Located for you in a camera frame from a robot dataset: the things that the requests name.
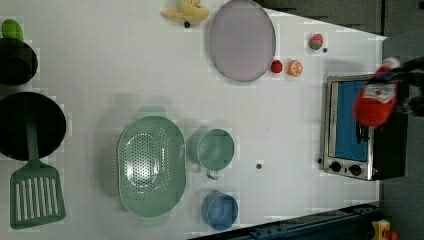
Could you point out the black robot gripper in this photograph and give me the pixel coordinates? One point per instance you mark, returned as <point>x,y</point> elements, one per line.
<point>411,75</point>

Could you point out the red plush ketchup bottle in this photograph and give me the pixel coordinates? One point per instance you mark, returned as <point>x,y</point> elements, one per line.
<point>376,99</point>

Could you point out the black toaster oven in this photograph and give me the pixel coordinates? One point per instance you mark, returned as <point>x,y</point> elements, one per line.
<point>355,151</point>

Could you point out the red green toy strawberry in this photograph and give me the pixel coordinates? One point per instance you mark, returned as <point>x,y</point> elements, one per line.
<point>316,41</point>

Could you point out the orange toy slice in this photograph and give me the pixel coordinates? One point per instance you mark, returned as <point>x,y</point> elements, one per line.
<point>295,68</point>

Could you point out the red toy tomato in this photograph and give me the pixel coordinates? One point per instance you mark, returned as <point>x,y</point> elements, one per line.
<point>276,66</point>

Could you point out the yellow red toy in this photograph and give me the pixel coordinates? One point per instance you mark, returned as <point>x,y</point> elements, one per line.
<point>383,231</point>

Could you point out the lilac round plate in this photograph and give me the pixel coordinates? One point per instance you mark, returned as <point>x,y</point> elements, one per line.
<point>242,40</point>

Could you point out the green mug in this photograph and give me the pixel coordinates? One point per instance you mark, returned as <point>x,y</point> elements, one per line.
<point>212,149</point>

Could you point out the yellow plush banana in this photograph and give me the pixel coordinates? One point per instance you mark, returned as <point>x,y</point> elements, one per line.
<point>191,11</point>

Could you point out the blue cup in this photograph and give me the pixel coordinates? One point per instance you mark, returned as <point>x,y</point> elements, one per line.
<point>219,210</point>

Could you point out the green oval colander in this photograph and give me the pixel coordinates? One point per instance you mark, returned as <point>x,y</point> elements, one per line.
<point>151,159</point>

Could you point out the black frying pan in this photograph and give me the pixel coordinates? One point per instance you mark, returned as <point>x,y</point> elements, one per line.
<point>50,120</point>

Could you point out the black pot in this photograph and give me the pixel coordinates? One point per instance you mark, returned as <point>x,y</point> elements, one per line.
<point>18,62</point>

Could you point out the green slotted spatula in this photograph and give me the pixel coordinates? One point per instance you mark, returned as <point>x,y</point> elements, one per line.
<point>36,196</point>

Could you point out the green toy vegetable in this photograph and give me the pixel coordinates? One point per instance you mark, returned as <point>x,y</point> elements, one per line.
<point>11,29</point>

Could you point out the blue metal frame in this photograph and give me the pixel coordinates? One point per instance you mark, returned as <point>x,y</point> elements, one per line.
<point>350,223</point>

